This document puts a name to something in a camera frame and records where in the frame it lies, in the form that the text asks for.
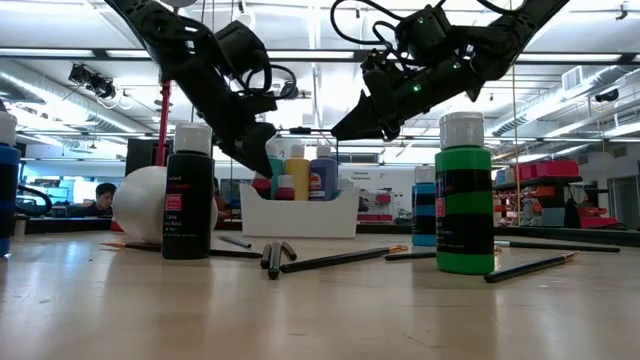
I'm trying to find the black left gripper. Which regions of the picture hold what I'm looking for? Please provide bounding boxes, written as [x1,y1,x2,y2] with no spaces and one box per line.
[187,54,279,179]

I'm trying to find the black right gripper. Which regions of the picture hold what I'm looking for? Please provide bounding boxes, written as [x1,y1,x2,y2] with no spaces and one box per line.
[330,47,484,143]

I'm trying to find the large turquoise paint bottle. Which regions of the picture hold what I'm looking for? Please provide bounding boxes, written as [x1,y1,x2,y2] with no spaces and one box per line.
[266,142,287,201]

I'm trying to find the large yellow paint bottle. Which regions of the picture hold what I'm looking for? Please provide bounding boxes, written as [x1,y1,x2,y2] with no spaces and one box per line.
[284,143,312,202]

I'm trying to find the small dark red paint bottle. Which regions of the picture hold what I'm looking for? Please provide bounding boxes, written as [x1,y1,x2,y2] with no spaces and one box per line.
[275,173,296,201]

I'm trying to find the large purple paint bottle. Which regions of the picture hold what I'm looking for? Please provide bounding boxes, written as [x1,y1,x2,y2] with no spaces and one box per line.
[308,144,339,202]

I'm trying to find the white plastic bin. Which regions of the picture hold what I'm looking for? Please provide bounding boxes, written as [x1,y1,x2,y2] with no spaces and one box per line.
[238,182,360,239]

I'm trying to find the small green paint bottle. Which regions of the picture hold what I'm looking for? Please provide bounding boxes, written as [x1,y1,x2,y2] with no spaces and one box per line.
[434,111,496,276]

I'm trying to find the small black paint bottle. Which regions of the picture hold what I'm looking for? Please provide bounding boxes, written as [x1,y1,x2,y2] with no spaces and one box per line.
[161,122,216,260]

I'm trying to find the small sky-blue paint bottle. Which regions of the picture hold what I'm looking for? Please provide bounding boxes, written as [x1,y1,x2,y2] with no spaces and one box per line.
[411,165,438,248]

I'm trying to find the beige plastic cup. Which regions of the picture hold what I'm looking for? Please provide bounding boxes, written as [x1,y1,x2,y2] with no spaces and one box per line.
[111,165,220,245]

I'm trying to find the black paintbrush silver ferrule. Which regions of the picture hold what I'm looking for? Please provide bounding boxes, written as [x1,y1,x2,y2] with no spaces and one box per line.
[493,239,622,254]

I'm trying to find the red desk lamp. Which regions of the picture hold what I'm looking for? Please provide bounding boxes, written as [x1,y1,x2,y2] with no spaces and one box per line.
[153,79,173,169]

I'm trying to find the black monitor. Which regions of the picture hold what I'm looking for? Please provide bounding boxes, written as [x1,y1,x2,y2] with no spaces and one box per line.
[124,138,174,177]

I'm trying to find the person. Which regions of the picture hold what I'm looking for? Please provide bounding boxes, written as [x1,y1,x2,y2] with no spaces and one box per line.
[67,182,119,219]

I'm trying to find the shelf with red bins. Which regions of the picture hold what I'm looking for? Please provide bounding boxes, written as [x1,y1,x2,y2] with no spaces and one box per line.
[492,159,624,231]

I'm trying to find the overhead bar with light strips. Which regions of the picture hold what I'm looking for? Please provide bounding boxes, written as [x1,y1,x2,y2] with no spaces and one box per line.
[0,47,640,64]

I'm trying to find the round black ceiling camera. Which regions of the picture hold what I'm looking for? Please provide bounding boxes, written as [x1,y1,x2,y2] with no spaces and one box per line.
[279,79,300,101]

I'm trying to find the red wall bins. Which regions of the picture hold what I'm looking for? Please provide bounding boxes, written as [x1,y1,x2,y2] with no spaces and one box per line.
[358,192,395,224]

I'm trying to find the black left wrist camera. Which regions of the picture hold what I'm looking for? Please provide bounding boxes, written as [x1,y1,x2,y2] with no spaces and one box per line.
[213,19,275,77]

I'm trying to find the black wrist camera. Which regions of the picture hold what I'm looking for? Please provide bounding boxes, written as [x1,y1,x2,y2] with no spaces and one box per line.
[213,19,275,77]
[397,3,454,57]

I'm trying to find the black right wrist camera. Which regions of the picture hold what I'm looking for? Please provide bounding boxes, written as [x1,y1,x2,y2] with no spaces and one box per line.
[397,3,454,57]

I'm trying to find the black ceiling camera rig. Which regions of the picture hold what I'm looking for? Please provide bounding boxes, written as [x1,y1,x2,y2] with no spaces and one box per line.
[68,63,118,101]

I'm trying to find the black looped cable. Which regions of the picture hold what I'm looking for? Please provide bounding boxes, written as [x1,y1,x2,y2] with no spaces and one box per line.
[14,183,55,218]

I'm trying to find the black aluminium table frame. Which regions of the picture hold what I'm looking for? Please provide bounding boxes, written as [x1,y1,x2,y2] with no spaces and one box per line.
[0,215,640,248]

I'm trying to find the silver ventilation duct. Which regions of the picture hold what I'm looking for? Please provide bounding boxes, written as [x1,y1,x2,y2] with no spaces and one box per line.
[489,63,640,139]
[0,59,156,134]

